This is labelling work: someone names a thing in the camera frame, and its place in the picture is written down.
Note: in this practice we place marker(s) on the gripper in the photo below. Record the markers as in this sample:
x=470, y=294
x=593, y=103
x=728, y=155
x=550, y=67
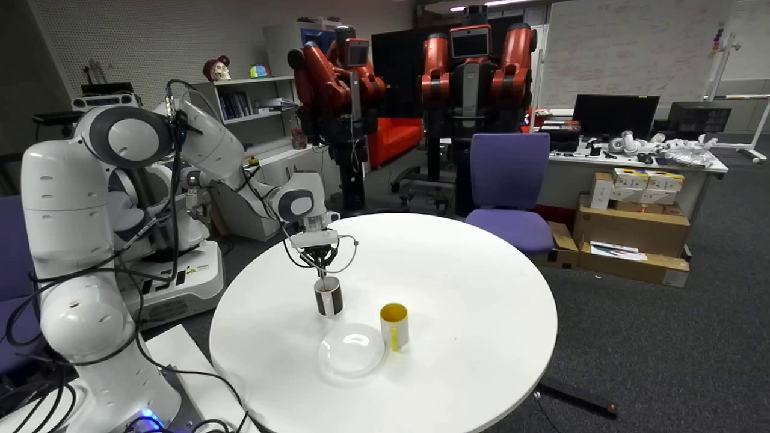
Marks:
x=319, y=250

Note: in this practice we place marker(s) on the metal spoon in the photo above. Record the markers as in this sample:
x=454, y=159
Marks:
x=323, y=284

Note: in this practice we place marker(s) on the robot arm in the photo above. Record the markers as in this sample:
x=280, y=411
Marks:
x=84, y=240

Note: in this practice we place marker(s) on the black mug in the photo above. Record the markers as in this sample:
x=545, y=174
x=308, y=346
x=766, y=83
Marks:
x=329, y=299

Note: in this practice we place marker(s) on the white plate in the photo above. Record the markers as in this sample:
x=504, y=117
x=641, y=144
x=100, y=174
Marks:
x=351, y=350

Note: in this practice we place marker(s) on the white mug yellow inside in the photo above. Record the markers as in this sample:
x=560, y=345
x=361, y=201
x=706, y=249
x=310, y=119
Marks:
x=395, y=328

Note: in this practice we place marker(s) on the white shelf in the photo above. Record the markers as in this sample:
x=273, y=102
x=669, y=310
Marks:
x=264, y=132

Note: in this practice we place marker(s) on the orange sofa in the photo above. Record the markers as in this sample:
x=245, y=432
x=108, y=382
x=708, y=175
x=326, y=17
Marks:
x=394, y=138

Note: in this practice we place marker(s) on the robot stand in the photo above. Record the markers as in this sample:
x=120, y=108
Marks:
x=186, y=367

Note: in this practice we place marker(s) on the row of books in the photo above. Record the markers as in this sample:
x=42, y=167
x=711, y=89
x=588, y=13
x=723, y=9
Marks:
x=234, y=105

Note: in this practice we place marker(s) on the colourful cap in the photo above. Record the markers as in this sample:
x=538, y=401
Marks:
x=259, y=71

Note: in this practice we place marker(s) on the large black screen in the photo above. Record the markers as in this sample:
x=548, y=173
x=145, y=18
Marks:
x=397, y=72

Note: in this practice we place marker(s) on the purple office chair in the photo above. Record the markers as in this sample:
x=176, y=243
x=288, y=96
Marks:
x=508, y=174

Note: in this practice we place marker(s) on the skull with red hat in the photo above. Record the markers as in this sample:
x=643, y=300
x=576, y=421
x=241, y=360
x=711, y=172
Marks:
x=217, y=69

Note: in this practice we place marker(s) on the grey and black device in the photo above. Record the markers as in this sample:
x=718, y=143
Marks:
x=107, y=96

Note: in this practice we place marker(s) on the white desk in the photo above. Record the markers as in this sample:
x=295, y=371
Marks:
x=601, y=171

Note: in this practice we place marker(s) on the stack of cardboard boxes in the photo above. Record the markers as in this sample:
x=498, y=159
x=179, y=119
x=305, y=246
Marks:
x=631, y=231

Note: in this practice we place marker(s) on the monitor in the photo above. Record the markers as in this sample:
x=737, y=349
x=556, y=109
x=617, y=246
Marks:
x=615, y=115

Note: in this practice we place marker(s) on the small white humanoid robot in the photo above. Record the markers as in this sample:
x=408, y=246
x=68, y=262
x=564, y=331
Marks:
x=656, y=144

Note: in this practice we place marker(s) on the whiteboard on stand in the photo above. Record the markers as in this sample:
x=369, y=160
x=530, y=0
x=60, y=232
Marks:
x=746, y=96

